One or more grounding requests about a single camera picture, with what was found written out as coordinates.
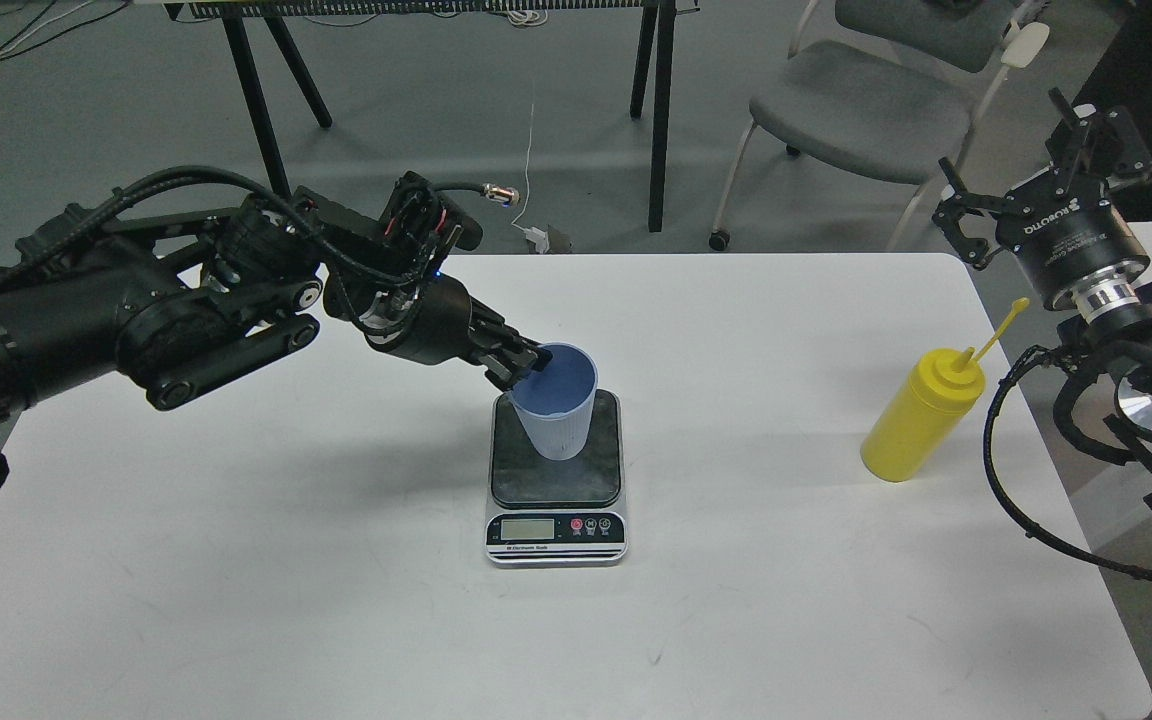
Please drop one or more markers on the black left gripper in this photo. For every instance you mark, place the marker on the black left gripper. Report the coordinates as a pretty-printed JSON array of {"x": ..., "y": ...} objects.
[{"x": 445, "y": 322}]

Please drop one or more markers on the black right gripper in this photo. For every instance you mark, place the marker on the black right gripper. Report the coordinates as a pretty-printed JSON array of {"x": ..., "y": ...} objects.
[{"x": 1072, "y": 230}]

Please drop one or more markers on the blue plastic cup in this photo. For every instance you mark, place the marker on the blue plastic cup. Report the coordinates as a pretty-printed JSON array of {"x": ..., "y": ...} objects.
[{"x": 555, "y": 404}]

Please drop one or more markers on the yellow squeeze bottle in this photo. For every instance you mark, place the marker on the yellow squeeze bottle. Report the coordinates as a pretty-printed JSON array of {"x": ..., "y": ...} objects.
[{"x": 938, "y": 392}]

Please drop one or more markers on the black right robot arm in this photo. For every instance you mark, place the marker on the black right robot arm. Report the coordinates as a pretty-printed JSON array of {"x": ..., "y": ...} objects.
[{"x": 1108, "y": 335}]

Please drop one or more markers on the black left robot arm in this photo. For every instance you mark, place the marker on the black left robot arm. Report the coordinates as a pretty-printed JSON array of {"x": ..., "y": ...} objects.
[{"x": 190, "y": 278}]

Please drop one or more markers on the digital kitchen scale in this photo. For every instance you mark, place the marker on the digital kitchen scale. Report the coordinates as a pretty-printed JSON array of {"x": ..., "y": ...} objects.
[{"x": 543, "y": 513}]

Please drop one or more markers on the grey office chair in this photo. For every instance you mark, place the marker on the grey office chair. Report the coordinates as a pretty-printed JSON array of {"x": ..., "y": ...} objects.
[{"x": 875, "y": 117}]

